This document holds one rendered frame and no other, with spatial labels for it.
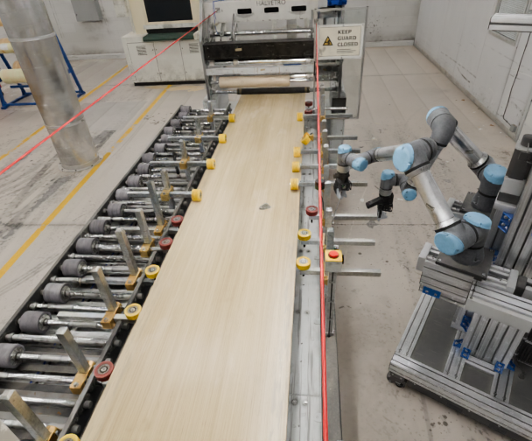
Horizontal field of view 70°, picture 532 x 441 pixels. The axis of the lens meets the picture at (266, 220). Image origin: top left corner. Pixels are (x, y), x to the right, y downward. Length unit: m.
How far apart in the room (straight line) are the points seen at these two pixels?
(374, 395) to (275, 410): 1.21
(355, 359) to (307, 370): 0.86
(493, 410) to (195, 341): 1.64
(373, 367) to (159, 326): 1.50
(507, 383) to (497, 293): 0.79
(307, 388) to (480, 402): 1.03
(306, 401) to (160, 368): 0.67
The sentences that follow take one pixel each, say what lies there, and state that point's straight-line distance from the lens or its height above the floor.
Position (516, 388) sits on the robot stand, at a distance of 2.73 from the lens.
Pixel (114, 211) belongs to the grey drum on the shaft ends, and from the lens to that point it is 2.91.
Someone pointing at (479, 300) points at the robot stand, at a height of 0.95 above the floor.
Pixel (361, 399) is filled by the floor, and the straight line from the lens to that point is 2.67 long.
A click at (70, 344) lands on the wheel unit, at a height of 1.03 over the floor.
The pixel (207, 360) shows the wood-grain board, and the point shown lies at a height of 0.90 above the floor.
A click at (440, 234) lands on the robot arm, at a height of 1.24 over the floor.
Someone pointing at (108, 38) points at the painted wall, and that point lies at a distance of 11.82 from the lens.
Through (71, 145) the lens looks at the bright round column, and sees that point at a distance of 5.57.
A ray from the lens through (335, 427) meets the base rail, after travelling 1.79.
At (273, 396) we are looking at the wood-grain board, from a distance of 1.61.
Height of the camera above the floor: 2.32
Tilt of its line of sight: 36 degrees down
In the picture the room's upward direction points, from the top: 4 degrees counter-clockwise
